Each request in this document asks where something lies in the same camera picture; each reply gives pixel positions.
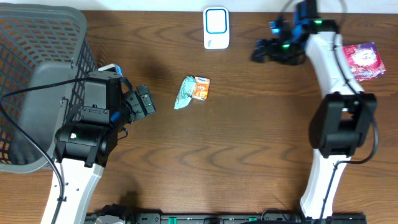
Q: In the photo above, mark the teal snack packet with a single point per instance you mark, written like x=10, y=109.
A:
x=185, y=92

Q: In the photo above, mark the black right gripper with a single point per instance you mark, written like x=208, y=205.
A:
x=274, y=55

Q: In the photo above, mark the small orange snack packet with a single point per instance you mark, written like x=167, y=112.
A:
x=201, y=88

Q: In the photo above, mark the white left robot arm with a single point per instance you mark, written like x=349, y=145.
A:
x=86, y=139

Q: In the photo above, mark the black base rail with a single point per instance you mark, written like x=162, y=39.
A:
x=156, y=218

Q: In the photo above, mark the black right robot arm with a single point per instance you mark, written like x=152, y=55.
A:
x=343, y=130

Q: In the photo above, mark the grey plastic mesh basket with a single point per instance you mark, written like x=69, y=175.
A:
x=44, y=56

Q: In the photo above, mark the purple snack pack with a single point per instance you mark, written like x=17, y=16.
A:
x=364, y=61

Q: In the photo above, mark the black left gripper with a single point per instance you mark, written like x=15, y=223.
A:
x=137, y=104

